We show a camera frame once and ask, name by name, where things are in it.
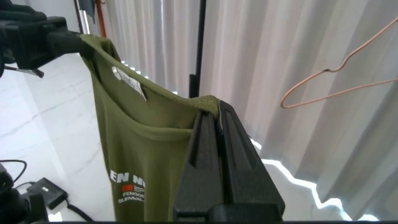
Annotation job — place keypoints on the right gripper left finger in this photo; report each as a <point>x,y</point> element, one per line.
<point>202,174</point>

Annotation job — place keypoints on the black power adapter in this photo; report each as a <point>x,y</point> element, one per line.
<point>46,191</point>

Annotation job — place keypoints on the orange pole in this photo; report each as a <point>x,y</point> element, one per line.
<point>100,18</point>

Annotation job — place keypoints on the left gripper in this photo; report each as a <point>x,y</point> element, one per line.
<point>28,43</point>

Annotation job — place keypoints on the green printed shirt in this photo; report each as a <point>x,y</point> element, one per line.
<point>140,149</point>

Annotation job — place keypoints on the black clothes rack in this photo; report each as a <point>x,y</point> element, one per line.
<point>200,37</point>

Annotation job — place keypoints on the pink clothes hanger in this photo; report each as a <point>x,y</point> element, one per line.
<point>282,105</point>

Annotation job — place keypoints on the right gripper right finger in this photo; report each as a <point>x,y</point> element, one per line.
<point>245,174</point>

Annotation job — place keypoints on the white curtain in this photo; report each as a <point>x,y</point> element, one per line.
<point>311,37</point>

